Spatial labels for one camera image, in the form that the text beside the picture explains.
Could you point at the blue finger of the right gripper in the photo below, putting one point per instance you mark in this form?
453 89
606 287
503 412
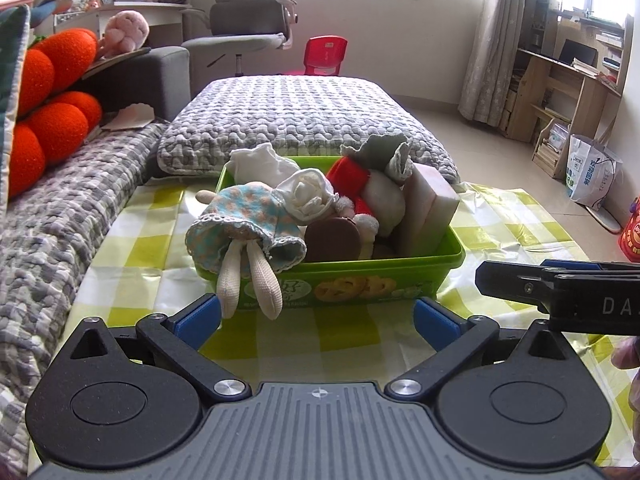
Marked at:
517 282
571 264

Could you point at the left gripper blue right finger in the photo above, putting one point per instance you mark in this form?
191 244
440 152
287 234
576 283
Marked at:
458 342

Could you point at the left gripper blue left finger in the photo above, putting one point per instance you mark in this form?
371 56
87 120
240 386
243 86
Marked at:
175 342

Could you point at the brown round cushion pad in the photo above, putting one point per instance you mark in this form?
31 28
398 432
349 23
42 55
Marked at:
332 239

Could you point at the red and white plush toy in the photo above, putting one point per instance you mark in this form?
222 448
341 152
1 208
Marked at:
348 180

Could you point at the white cloth mitten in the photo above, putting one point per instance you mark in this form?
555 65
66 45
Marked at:
260 164
307 196

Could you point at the person's right hand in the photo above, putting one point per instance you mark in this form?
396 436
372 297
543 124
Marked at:
626 357

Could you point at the red printed bag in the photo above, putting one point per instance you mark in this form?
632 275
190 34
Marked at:
629 240

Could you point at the green checked plastic tablecloth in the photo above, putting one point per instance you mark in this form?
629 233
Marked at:
142 267

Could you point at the green plastic storage box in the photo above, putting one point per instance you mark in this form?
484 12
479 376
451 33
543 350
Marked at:
386 276

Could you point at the white printed shopping bag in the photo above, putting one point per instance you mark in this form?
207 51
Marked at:
591 169

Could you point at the rag doll in blue dress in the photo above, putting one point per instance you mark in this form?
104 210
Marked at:
245 232

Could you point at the white pink sponge block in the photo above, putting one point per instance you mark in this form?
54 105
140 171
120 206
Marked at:
430 205

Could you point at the grey quilted sofa cover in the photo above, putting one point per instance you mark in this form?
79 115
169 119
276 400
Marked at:
48 239

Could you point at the wooden desk shelf unit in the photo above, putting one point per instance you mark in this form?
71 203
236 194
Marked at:
568 77

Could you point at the white paper scrap on sofa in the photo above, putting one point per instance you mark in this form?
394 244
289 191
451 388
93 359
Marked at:
134 116

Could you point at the orange carrot plush pillow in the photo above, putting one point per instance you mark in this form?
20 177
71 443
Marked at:
53 119

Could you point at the grey quilted ottoman cushion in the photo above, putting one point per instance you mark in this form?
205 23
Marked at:
297 115

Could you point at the grey sofa armrest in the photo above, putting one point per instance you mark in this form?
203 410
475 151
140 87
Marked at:
159 78

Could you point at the beige curtain right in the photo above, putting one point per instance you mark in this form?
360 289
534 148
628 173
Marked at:
488 74

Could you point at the red plastic kids chair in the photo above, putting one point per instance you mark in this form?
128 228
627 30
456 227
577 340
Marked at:
323 56

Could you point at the pink plush octopus toy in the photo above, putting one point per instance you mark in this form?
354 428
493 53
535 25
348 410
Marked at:
124 32

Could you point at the grey office chair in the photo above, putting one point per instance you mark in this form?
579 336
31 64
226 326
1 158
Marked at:
238 27

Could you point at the teal patterned throw pillow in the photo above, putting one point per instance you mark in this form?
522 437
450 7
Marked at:
14 38

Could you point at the blue plush bunny toy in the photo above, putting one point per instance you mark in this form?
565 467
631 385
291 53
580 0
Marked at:
46 8

